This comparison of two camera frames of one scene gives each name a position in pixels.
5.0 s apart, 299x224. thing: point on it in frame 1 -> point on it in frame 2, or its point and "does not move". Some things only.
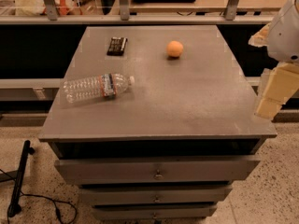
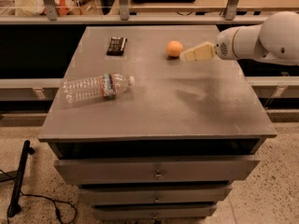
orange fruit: x=175 y=49 does not move
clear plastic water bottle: x=93 y=87 does not move
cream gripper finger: x=277 y=86 -> x=230 y=44
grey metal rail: x=136 y=20 does not move
